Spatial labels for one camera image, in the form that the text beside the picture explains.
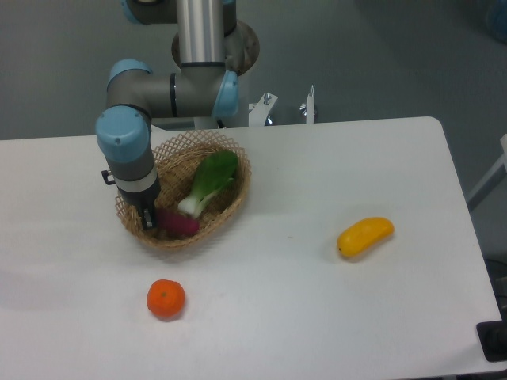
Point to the purple sweet potato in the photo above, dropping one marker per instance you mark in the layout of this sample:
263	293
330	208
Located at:
177	224

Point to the woven wicker basket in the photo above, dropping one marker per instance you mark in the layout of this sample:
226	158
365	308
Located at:
176	160

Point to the black device at table edge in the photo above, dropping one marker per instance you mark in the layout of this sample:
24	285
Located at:
492	336

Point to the white metal frame bracket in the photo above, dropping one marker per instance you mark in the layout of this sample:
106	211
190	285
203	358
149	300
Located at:
257	115

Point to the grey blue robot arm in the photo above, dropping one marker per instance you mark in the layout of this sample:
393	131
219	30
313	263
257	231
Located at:
136	96

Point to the green bok choy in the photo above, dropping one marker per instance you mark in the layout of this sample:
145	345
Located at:
213	174

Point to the white furniture leg right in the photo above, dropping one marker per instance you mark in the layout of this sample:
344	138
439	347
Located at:
489	180

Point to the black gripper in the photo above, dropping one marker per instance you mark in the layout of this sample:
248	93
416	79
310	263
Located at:
145	202

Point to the orange tangerine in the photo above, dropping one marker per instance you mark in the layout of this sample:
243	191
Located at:
165	298

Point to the yellow mango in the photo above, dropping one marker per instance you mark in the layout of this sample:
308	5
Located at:
364	234

